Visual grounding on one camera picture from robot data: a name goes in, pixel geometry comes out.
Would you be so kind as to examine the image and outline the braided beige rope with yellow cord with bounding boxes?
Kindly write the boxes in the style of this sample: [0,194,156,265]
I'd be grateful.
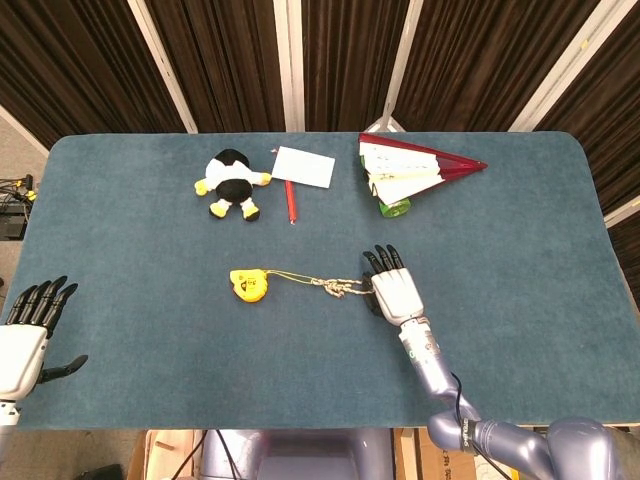
[268,270,375,301]

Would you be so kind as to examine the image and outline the white paper card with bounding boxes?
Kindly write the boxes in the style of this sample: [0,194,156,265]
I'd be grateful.
[271,145,337,190]

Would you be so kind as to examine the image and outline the silver-blue robot torso base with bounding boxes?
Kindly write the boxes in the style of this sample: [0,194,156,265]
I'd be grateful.
[199,428,396,480]

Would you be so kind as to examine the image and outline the black and white plush toy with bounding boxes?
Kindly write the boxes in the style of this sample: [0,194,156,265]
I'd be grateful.
[193,148,274,223]

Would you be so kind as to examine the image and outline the blue felt table mat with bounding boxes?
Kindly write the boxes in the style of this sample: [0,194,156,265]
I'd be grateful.
[8,131,634,432]

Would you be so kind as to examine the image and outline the brown cardboard box with print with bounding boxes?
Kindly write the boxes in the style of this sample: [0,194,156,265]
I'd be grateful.
[393,427,469,480]

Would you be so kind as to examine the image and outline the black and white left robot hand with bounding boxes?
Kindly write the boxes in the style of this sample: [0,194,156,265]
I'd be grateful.
[0,275,89,404]

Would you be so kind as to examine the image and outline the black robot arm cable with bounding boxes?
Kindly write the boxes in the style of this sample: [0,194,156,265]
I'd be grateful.
[446,372,514,480]

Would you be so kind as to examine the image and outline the dark brown pleated curtain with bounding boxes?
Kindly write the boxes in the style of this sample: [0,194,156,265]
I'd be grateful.
[0,0,640,281]

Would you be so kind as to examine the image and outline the black cables with yellow plugs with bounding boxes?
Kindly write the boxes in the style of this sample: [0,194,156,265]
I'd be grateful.
[0,173,40,205]

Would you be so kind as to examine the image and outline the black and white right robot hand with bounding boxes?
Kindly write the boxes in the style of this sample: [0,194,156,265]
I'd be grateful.
[360,244,427,326]

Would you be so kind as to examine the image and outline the green plastic bottle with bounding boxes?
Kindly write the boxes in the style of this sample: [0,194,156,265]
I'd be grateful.
[377,197,413,220]

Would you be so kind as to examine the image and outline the light wooden crate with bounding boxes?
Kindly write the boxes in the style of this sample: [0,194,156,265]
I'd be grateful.
[127,429,207,480]

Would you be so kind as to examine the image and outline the red pen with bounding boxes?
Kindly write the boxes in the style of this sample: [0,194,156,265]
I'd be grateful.
[284,180,300,226]

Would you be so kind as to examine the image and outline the red and white folding fan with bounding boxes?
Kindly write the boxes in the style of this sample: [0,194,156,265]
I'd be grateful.
[357,132,489,207]

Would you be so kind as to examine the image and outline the black electronic device box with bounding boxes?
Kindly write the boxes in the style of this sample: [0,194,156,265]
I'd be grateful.
[0,194,29,242]

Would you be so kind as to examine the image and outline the white metal frame post with foot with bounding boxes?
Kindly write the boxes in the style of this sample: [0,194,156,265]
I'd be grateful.
[366,0,427,134]

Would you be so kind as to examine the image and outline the yellow tape measure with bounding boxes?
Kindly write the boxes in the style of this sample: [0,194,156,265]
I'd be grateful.
[229,268,272,302]

